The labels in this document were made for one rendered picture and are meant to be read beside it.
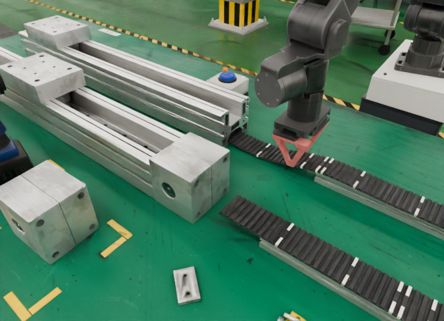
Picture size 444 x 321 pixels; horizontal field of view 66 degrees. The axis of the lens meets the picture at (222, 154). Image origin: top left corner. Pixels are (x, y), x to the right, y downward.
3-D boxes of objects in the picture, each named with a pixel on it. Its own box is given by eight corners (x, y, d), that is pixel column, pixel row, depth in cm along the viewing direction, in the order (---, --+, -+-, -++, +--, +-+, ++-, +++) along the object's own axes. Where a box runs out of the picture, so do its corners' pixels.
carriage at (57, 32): (93, 47, 103) (88, 24, 99) (60, 59, 96) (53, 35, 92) (63, 36, 111) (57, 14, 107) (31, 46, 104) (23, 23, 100)
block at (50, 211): (111, 218, 58) (99, 176, 52) (50, 265, 50) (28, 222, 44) (75, 193, 62) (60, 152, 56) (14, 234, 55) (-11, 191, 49)
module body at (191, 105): (247, 129, 79) (249, 96, 74) (221, 150, 73) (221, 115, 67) (55, 49, 118) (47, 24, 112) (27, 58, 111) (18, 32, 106)
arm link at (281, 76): (352, 17, 48) (304, 5, 54) (298, 36, 43) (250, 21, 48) (336, 93, 56) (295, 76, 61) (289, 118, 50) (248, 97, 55)
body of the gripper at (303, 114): (272, 130, 60) (275, 92, 56) (298, 106, 67) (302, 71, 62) (306, 142, 57) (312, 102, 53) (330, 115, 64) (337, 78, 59)
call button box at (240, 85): (248, 99, 90) (249, 76, 86) (226, 113, 84) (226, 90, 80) (224, 90, 94) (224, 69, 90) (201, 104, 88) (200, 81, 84)
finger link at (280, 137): (269, 166, 65) (271, 123, 60) (286, 147, 70) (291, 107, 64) (301, 179, 62) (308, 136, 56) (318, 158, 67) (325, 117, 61)
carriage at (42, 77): (89, 96, 79) (82, 68, 75) (45, 115, 72) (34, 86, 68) (51, 77, 87) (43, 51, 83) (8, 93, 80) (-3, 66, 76)
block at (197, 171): (236, 184, 64) (238, 143, 58) (193, 224, 56) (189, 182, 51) (200, 165, 69) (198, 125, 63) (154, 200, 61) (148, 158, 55)
